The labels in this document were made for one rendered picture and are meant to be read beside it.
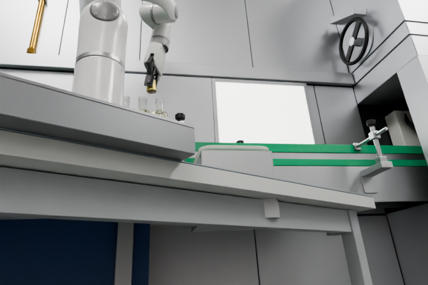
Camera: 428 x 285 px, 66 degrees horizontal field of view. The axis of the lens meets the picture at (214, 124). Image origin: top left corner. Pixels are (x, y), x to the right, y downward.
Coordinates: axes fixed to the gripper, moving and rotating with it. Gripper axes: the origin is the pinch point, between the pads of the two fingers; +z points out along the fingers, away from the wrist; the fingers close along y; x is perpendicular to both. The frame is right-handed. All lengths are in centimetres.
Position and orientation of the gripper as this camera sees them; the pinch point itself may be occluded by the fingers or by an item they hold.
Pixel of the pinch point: (150, 83)
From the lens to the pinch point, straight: 123.9
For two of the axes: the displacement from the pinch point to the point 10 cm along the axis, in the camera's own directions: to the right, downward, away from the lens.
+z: -1.4, 9.3, -3.3
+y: -0.9, -3.4, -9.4
